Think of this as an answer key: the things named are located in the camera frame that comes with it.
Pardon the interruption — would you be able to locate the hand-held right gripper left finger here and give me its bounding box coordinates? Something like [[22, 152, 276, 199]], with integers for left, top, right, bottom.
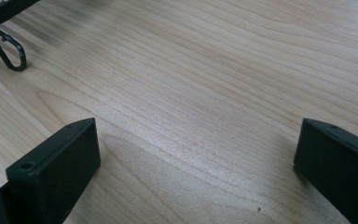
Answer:
[[0, 117, 102, 224]]

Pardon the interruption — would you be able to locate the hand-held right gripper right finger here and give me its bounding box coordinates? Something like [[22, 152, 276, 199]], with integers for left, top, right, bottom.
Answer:
[[293, 118, 358, 224]]

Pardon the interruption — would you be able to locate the black wire basket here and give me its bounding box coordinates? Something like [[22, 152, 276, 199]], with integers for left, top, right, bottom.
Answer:
[[0, 0, 41, 73]]

